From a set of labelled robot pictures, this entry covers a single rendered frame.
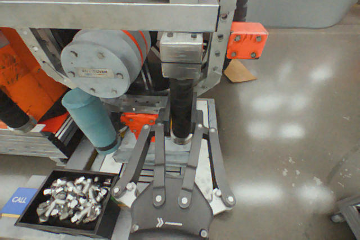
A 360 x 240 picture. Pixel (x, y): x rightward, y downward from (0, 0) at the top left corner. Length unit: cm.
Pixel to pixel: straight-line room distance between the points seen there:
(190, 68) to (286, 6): 79
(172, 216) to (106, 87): 27
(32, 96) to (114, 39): 56
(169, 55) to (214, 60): 27
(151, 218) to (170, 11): 22
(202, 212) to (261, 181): 102
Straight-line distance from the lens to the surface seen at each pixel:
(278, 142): 141
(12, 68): 80
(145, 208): 19
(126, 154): 104
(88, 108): 49
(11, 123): 46
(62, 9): 26
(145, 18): 22
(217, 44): 43
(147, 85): 66
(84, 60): 34
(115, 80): 34
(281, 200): 120
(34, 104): 85
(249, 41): 44
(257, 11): 92
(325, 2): 103
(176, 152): 92
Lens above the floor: 102
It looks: 45 degrees down
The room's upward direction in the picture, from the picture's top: straight up
